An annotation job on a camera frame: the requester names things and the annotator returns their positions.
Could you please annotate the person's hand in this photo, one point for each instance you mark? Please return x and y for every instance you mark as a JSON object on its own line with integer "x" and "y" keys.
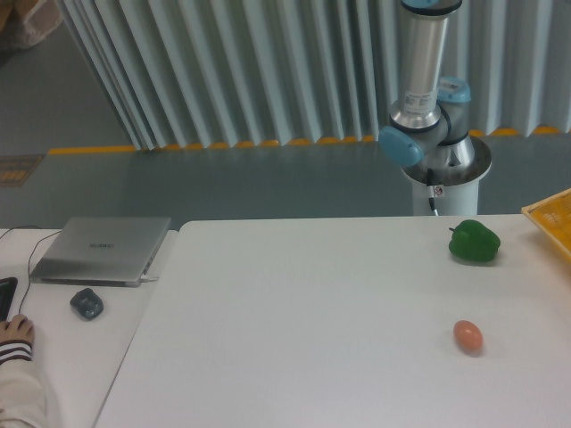
{"x": 18, "y": 329}

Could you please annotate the white striped sleeve forearm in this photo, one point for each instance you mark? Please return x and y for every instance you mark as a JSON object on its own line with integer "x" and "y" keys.
{"x": 23, "y": 394}

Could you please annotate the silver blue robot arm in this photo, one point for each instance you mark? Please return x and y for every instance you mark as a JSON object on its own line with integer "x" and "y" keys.
{"x": 417, "y": 122}

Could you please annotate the green bell pepper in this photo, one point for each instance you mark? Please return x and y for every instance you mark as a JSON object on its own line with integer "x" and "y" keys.
{"x": 474, "y": 242}

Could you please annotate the black keyboard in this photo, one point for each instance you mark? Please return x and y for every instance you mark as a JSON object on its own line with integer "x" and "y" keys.
{"x": 8, "y": 288}

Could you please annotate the dark grey earbuds case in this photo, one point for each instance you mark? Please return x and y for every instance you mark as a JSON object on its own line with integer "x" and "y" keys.
{"x": 87, "y": 304}

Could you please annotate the silver closed laptop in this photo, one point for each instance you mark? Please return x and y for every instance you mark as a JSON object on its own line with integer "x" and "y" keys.
{"x": 102, "y": 251}

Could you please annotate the white folding partition screen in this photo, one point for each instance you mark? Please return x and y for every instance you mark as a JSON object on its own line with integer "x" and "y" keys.
{"x": 211, "y": 72}

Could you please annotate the brown egg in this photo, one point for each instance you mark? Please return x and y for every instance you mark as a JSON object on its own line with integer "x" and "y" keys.
{"x": 468, "y": 337}

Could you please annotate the yellow plastic basket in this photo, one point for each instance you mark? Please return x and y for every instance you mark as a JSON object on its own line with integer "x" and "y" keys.
{"x": 552, "y": 216}

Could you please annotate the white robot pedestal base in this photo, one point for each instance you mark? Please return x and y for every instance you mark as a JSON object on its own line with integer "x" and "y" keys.
{"x": 446, "y": 182}

